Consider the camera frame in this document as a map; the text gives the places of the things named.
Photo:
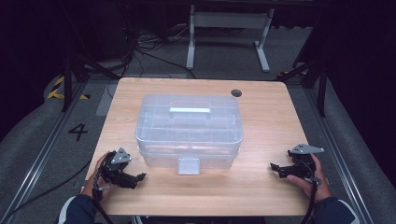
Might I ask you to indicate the dark round table grommet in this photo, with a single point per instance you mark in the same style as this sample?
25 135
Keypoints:
236 92

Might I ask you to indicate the grey metal floor rail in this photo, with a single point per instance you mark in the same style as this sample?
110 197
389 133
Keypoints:
40 155
339 155

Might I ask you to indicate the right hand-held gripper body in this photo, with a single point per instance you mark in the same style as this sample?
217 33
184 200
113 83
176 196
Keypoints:
303 161

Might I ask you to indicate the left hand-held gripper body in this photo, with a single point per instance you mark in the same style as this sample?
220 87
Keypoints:
116 169

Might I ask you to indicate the clear plastic storage box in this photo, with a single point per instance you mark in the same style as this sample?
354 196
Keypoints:
188 130

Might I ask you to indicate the person's left hand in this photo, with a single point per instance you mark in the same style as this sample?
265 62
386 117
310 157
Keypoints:
88 187

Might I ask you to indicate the white metal desk frame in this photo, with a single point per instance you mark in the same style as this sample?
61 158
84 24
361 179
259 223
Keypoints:
230 20

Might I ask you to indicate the black tripod stand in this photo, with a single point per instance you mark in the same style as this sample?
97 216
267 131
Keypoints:
322 90
67 84

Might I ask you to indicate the person's right hand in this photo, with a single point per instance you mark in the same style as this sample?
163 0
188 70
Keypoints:
322 186

